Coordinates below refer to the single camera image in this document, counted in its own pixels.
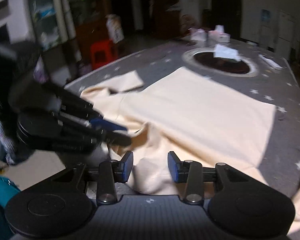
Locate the pink tissue box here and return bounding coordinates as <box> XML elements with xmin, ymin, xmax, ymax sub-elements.
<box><xmin>208</xmin><ymin>25</ymin><xmax>230</xmax><ymax>43</ymax></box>

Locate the glass door display cabinet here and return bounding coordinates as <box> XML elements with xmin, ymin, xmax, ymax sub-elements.
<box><xmin>28</xmin><ymin>0</ymin><xmax>76</xmax><ymax>51</ymax></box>

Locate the white paper bag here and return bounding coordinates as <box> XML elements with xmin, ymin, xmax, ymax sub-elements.
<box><xmin>106</xmin><ymin>14</ymin><xmax>124</xmax><ymax>44</ymax></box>

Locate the white remote control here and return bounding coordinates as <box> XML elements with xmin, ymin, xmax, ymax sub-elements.
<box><xmin>258</xmin><ymin>54</ymin><xmax>283</xmax><ymax>70</ymax></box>

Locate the small pink tissue pack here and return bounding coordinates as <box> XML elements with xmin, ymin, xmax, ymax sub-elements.
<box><xmin>189</xmin><ymin>28</ymin><xmax>207</xmax><ymax>42</ymax></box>

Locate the round induction cooktop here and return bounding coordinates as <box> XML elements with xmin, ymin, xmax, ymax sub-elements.
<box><xmin>182</xmin><ymin>48</ymin><xmax>259</xmax><ymax>77</ymax></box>

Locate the cream sweatshirt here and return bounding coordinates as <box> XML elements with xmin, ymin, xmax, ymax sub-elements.
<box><xmin>81</xmin><ymin>67</ymin><xmax>300</xmax><ymax>233</ymax></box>

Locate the white refrigerator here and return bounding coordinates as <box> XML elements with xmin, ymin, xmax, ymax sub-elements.
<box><xmin>275</xmin><ymin>10</ymin><xmax>295</xmax><ymax>60</ymax></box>

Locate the red plastic stool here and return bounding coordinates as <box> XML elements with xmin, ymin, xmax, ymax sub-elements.
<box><xmin>90</xmin><ymin>40</ymin><xmax>118</xmax><ymax>70</ymax></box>

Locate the white tissue paper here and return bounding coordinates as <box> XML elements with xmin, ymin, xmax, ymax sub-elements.
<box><xmin>213</xmin><ymin>44</ymin><xmax>241</xmax><ymax>62</ymax></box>

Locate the water dispenser with blue bottle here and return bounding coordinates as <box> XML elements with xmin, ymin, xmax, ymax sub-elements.
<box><xmin>258</xmin><ymin>9</ymin><xmax>272</xmax><ymax>49</ymax></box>

